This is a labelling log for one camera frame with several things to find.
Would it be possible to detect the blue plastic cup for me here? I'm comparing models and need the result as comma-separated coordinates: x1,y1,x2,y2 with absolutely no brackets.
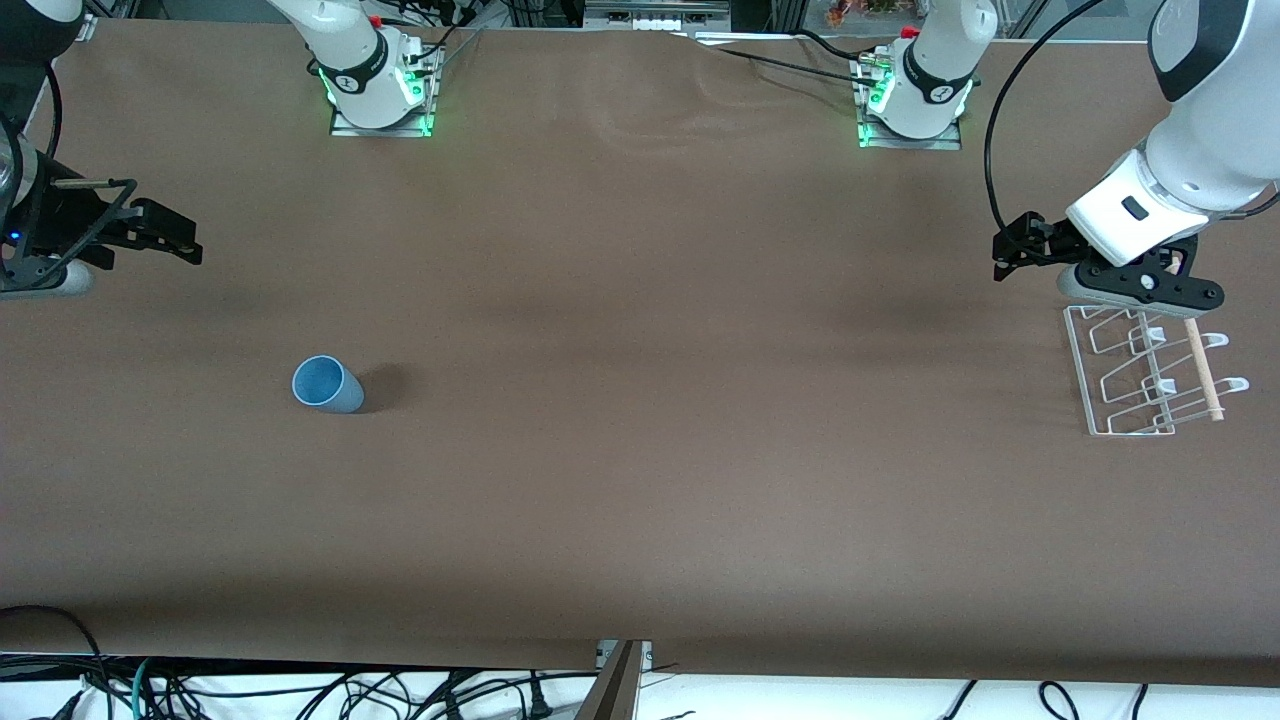
292,355,366,415

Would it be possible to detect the aluminium frame post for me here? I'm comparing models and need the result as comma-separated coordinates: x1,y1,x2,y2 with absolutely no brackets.
574,640,654,720

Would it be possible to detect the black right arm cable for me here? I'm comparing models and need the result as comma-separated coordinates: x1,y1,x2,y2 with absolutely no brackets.
40,62,67,166

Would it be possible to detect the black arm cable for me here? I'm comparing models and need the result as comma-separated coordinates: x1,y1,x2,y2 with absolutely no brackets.
40,62,67,166
984,0,1173,236

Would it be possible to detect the brown table cover sheet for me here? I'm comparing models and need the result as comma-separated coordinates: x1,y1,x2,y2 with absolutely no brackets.
0,18,1280,691

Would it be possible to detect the orange plastic object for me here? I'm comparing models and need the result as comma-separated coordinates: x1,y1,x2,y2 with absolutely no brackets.
826,0,903,27

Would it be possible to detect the white wire dish rack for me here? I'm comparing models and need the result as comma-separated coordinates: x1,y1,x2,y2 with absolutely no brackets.
1063,250,1251,438

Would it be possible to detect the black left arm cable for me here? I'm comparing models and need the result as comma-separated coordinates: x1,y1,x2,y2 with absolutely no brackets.
984,0,1173,236

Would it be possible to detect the grey power strip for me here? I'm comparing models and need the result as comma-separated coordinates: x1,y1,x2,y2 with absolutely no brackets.
584,0,733,33

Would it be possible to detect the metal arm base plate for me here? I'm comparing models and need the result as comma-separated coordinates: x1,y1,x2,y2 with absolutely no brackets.
857,52,964,152
329,42,444,139

